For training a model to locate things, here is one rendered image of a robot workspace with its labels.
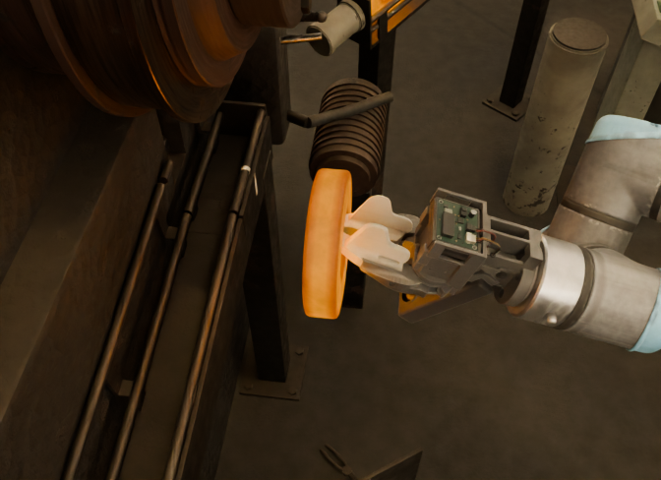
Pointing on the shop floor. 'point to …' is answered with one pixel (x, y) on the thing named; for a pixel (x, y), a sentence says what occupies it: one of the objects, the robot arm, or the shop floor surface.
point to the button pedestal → (631, 69)
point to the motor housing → (351, 156)
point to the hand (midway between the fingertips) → (330, 231)
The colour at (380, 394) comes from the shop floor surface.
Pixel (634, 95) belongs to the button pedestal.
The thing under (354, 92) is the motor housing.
